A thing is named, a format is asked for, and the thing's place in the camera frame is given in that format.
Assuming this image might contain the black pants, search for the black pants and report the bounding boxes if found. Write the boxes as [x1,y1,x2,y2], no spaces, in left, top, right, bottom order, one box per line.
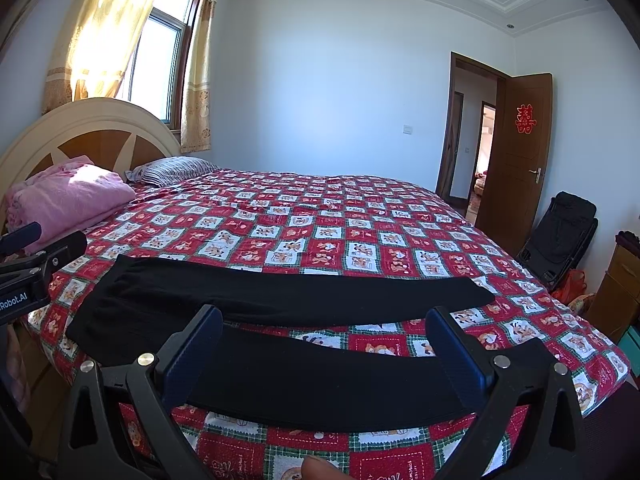
[66,256,495,434]

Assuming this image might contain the cream wooden headboard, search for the cream wooden headboard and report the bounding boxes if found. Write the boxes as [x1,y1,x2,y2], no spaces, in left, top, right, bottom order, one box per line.
[0,96,182,231]

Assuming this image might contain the striped pillow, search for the striped pillow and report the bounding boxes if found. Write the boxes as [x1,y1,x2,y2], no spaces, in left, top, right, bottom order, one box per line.
[125,156,218,188]

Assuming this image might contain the brown wooden door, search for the brown wooden door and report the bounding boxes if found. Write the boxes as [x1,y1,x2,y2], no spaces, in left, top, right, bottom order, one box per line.
[475,73,553,257]

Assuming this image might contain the right yellow curtain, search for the right yellow curtain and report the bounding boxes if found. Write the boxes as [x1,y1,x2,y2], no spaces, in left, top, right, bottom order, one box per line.
[180,0,217,154]

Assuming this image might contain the person's hand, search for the person's hand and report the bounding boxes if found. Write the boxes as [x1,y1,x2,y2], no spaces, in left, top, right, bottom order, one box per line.
[300,455,354,480]

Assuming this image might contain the left yellow curtain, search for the left yellow curtain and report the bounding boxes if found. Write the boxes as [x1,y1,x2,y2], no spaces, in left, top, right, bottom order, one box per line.
[41,0,154,114]

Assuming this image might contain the red plastic bag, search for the red plastic bag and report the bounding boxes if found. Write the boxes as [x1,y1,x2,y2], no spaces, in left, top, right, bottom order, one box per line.
[551,269,587,306]

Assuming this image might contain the yellow curtain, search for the yellow curtain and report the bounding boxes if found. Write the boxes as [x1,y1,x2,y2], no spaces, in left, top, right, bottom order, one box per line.
[180,0,217,154]
[41,0,154,114]

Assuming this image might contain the wooden cabinet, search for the wooden cabinet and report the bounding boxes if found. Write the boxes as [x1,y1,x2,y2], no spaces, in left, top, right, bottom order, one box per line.
[586,231,640,342]

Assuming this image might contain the red patchwork bedspread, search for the red patchwork bedspread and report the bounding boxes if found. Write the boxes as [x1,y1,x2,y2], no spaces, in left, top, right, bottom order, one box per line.
[23,170,630,479]

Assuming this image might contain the pink folded blanket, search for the pink folded blanket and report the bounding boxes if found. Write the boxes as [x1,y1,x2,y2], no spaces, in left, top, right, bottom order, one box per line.
[2,155,136,252]

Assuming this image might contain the window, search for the window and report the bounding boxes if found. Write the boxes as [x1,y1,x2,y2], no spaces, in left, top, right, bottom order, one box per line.
[117,0,198,129]

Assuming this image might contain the black folding chair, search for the black folding chair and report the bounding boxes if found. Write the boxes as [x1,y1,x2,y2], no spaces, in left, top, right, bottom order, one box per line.
[516,192,599,292]

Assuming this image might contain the silver door handle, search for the silver door handle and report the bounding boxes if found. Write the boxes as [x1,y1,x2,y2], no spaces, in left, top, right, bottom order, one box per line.
[529,167,542,184]

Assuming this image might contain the red double happiness decoration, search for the red double happiness decoration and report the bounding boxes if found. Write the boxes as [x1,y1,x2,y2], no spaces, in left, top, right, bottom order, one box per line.
[514,103,537,134]

